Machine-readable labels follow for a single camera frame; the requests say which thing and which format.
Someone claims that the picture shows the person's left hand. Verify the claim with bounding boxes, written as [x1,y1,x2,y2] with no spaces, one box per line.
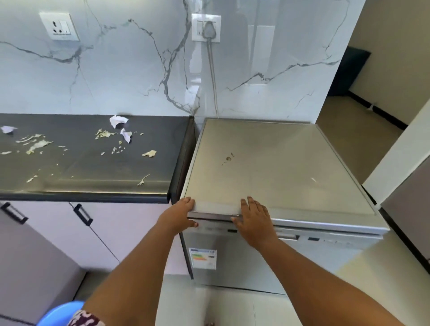
[157,197,199,236]

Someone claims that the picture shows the person's right hand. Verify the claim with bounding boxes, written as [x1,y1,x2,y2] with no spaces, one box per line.
[231,196,280,251]

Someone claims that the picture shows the silver dishwasher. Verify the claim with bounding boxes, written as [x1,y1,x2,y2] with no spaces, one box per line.
[180,118,390,296]

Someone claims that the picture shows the person's right forearm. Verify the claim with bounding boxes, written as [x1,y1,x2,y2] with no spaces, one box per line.
[250,238,410,326]

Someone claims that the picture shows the person's left forearm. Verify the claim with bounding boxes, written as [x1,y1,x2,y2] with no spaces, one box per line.
[82,218,182,326]

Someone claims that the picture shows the energy label sticker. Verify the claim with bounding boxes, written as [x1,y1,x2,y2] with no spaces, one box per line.
[189,248,217,270]

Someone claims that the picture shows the white base cabinet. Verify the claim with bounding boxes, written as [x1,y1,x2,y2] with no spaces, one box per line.
[0,201,189,273]

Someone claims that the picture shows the patterned sleeve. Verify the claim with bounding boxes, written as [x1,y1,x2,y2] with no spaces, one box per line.
[67,309,102,326]

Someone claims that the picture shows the blue plastic stool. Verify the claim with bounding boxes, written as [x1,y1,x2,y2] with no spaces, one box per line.
[35,300,86,326]

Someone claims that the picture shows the grey cabinet panel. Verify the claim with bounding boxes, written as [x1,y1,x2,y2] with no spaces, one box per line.
[0,208,87,326]

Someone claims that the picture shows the scattered beige paper scraps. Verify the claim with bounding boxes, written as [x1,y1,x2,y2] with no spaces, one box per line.
[0,129,158,187]

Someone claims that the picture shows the grey power plug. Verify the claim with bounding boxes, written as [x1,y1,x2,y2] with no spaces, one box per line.
[201,21,217,39]

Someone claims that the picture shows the black cabinet handle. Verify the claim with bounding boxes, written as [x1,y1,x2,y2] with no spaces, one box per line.
[73,204,94,226]
[1,202,29,225]

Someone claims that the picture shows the grey power cable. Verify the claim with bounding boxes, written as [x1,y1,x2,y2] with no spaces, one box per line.
[206,38,221,119]

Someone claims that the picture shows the white switch socket plate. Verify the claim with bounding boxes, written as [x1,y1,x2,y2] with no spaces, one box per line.
[191,13,222,43]

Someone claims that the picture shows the white wall socket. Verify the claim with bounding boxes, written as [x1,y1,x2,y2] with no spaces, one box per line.
[39,12,81,42]

